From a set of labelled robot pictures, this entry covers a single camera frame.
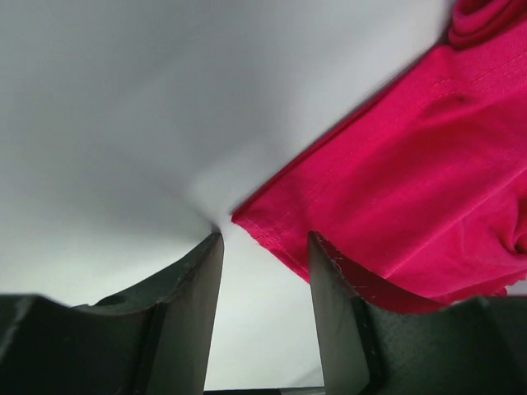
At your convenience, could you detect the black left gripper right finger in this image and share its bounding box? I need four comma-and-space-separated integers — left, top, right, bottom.
308, 232, 526, 394

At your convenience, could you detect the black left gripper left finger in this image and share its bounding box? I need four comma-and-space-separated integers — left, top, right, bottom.
1, 232, 224, 394

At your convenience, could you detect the red t shirt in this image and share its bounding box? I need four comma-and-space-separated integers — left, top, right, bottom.
232, 1, 526, 313

